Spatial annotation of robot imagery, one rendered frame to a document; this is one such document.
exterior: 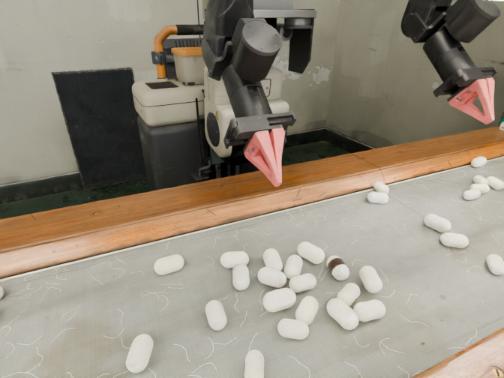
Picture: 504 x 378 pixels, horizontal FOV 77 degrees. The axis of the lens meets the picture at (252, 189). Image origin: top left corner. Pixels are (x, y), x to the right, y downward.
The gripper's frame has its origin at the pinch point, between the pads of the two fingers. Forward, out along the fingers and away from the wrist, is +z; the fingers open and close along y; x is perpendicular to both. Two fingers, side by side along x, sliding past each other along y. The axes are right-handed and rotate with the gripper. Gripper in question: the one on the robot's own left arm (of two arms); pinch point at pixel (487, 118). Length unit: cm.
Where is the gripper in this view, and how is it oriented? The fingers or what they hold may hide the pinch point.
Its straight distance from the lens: 74.8
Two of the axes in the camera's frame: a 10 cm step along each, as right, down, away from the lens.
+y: 9.2, -1.8, 3.6
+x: -2.6, 4.0, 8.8
